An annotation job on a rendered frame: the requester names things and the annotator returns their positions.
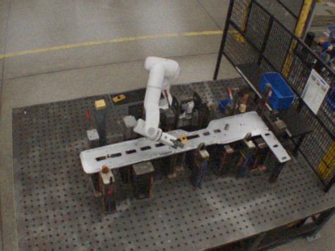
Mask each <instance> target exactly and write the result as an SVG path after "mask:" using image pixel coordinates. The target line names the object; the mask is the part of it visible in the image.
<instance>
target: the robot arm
mask: <svg viewBox="0 0 335 251"><path fill-rule="evenodd" d="M144 68H145V69H146V70H147V71H150V76H149V79H148V83H147V90H146V95H145V103H144V106H145V110H146V121H144V120H142V119H138V121H136V124H135V126H134V131H136V133H138V134H140V135H143V136H145V137H147V138H149V139H152V140H153V141H154V142H161V143H163V144H165V145H167V146H171V147H172V148H174V149H175V150H177V147H180V148H183V147H184V144H183V143H181V142H179V141H176V140H175V139H177V138H175V137H172V136H171V135H168V134H165V133H163V131H162V130H161V129H159V128H158V121H159V115H160V111H159V110H158V109H160V108H163V109H168V108H169V107H168V105H169V104H168V102H167V99H166V96H165V93H164V90H166V91H167V93H168V95H169V89H170V84H171V83H172V82H174V81H175V80H177V79H178V78H179V75H180V73H181V69H180V67H179V64H178V63H177V62H176V61H174V60H172V59H165V58H158V57H154V56H149V57H147V58H146V59H145V62H144ZM161 91H162V92H163V94H164V96H165V99H162V100H160V94H161ZM173 142H174V143H173ZM175 143H177V144H175Z"/></svg>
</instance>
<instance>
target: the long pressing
mask: <svg viewBox="0 0 335 251"><path fill-rule="evenodd" d="M246 117H247V118H246ZM226 124H229V125H230V127H229V130H225V129H224V127H225V125H226ZM240 125H241V126H240ZM216 129H219V130H220V132H218V133H215V132H214V131H213V130H216ZM249 131H251V133H252V136H251V137H254V136H255V135H259V134H261V133H263V132H267V131H268V127H267V126H266V125H265V123H264V122H263V121H262V119H261V118H260V116H259V115H258V114H257V113H256V112H247V113H244V114H238V115H235V116H230V117H226V118H221V119H217V120H211V121H210V122H209V125H208V127H207V128H206V129H201V130H197V131H192V132H191V133H189V132H186V131H184V130H182V129H177V130H173V131H170V132H167V133H165V134H168V135H171V136H172V137H175V138H177V139H180V136H179V135H182V134H183V135H185V137H189V136H193V135H199V136H200V137H198V138H195V139H189V140H188V143H186V144H184V147H183V148H180V147H177V150H175V149H174V148H172V147H171V146H167V145H165V146H160V147H155V144H160V143H161V142H154V141H153V140H152V139H149V138H147V137H143V138H138V139H134V140H129V141H124V142H122V143H118V144H112V145H109V146H104V147H99V148H95V149H91V150H85V151H83V152H81V153H80V156H79V157H80V159H81V162H82V166H83V169H84V172H85V173H86V174H92V173H97V172H99V171H100V170H101V168H102V165H107V166H108V168H110V169H116V168H119V167H124V166H127V165H133V164H136V163H141V162H144V161H150V160H153V159H155V158H161V157H164V156H169V155H172V154H178V153H181V152H186V151H189V150H191V149H194V148H197V147H198V145H199V144H200V143H201V142H205V144H206V146H208V145H211V144H227V143H229V142H234V141H239V140H242V139H243V138H244V137H245V136H246V133H247V132H249ZM207 132H209V133H210V135H206V136H204V135H202V133H207ZM145 146H151V149H147V150H145V151H141V150H140V148H142V147H145ZM133 149H136V153H133V154H126V151H127V150H133ZM106 151H107V152H106ZM119 152H120V153H121V154H122V156H119V157H115V158H112V157H110V158H107V154H110V156H111V155H112V154H115V153H117V154H119ZM101 156H104V157H106V158H107V159H105V160H102V161H96V158H98V157H101Z"/></svg>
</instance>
